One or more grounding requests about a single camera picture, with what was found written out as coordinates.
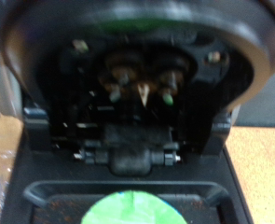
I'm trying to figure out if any black Keurig coffee machine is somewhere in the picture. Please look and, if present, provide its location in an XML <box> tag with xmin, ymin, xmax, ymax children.
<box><xmin>0</xmin><ymin>0</ymin><xmax>275</xmax><ymax>224</ymax></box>

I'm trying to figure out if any coffee pod with green lid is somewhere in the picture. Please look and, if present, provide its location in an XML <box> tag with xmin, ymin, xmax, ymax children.
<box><xmin>80</xmin><ymin>189</ymin><xmax>187</xmax><ymax>224</ymax></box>

